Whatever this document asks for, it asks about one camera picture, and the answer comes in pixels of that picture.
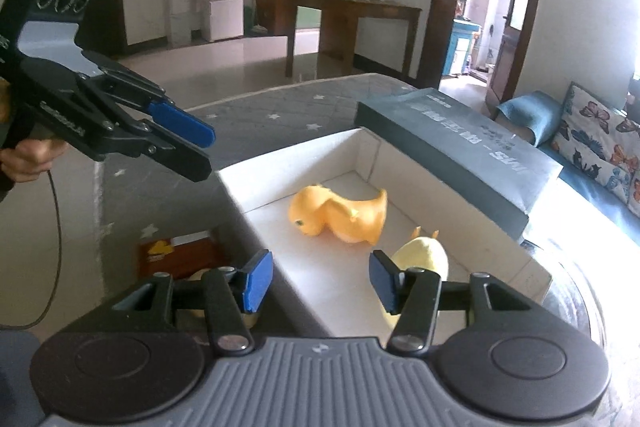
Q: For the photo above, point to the butterfly print cushion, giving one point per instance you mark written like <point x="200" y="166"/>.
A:
<point x="635" y="194"/>
<point x="595" y="132"/>

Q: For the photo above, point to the water dispenser with blue bottle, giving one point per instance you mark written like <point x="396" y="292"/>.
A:
<point x="179" y="17"/>

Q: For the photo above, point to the orange rubber duck toy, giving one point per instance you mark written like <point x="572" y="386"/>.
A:
<point x="340" y="217"/>

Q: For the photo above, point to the brown printed carton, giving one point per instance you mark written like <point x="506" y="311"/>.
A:
<point x="195" y="252"/>

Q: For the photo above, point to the black round induction cooktop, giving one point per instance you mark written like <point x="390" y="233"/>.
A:
<point x="570" y="287"/>

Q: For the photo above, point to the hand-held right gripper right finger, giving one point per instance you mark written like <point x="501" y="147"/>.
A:
<point x="382" y="282"/>

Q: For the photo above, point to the beige round toy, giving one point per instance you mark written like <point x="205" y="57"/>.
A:
<point x="197" y="276"/>

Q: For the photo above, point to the person's left hand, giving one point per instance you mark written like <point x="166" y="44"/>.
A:
<point x="30" y="162"/>

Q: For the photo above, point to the white cardboard box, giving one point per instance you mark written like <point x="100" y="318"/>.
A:
<point x="320" y="287"/>

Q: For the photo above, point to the wooden door with glass pane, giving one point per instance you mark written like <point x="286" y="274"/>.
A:
<point x="515" y="67"/>

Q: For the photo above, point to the blue covered sofa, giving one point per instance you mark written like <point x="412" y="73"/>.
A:
<point x="600" y="202"/>

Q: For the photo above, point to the blue plastic toy cabinet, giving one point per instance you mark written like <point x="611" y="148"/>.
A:
<point x="462" y="52"/>

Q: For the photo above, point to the yellow plush chick toy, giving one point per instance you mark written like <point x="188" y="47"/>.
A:
<point x="425" y="257"/>

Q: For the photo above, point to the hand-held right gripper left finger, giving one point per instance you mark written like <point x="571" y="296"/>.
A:
<point x="257" y="282"/>

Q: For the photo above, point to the dark wooden side table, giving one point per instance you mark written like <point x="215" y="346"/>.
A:
<point x="370" y="7"/>

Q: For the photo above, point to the dark grey printed box lid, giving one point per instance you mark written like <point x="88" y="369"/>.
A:
<point x="450" y="147"/>

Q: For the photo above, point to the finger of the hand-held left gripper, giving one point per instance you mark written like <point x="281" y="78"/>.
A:
<point x="185" y="124"/>
<point x="175" y="152"/>

